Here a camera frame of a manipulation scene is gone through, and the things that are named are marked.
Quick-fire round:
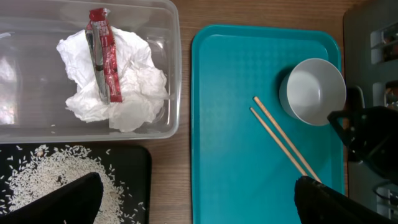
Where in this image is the teal plastic tray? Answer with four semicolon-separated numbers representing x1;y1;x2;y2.
191;24;345;223

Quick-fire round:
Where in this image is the pile of rice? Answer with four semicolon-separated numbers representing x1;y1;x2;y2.
0;144;147;224

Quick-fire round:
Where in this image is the wooden chopstick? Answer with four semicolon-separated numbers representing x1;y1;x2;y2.
250;107;307;175
253;96;322;183

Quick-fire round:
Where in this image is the clear plastic bin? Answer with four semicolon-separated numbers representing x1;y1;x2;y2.
1;1;182;143

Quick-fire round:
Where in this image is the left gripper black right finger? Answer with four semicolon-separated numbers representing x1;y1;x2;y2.
294;176;395;224

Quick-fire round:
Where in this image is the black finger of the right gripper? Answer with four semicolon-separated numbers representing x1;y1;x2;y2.
327;106;397;185

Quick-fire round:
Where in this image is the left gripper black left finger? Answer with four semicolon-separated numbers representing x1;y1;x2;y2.
1;172;104;224

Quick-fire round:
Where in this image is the red snack wrapper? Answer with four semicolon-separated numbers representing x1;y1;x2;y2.
85;7;123;105

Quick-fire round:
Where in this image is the white napkin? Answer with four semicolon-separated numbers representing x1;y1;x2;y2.
56;27;169;132

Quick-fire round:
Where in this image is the grey-green bowl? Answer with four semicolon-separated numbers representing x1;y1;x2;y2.
279;58;346;126

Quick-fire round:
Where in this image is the black tray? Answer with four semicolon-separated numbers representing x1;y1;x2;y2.
0;143;152;224

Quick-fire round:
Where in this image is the grey dishwasher rack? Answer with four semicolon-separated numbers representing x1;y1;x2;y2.
343;0;397;221

